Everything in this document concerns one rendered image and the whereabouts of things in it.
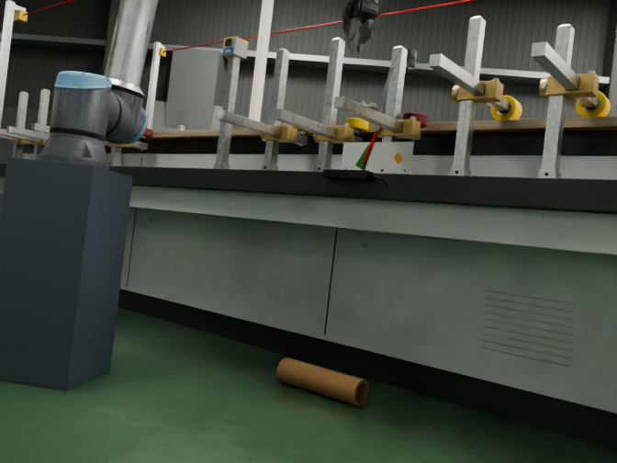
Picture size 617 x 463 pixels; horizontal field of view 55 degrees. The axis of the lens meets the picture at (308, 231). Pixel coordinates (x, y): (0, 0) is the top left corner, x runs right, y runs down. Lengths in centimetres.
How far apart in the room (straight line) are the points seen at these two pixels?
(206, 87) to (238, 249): 426
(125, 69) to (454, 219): 110
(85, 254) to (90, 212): 11
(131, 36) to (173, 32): 538
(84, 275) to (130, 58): 70
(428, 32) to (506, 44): 84
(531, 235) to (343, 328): 82
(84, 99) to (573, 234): 136
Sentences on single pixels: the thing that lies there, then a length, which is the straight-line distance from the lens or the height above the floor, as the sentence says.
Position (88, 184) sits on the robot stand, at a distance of 168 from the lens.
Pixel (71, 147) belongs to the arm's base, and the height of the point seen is 65.
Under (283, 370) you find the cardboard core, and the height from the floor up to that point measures 5.
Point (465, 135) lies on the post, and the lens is 177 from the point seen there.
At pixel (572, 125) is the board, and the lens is 186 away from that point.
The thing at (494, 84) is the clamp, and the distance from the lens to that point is 177.
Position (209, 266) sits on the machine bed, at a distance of 267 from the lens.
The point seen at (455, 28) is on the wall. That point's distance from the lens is 696.
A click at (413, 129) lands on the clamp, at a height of 84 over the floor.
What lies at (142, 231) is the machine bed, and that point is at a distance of 307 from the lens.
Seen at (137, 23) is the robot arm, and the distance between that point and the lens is 201.
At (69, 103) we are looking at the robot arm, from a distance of 180.
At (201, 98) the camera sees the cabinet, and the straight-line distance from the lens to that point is 665.
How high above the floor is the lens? 48
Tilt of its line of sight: level
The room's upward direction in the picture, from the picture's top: 7 degrees clockwise
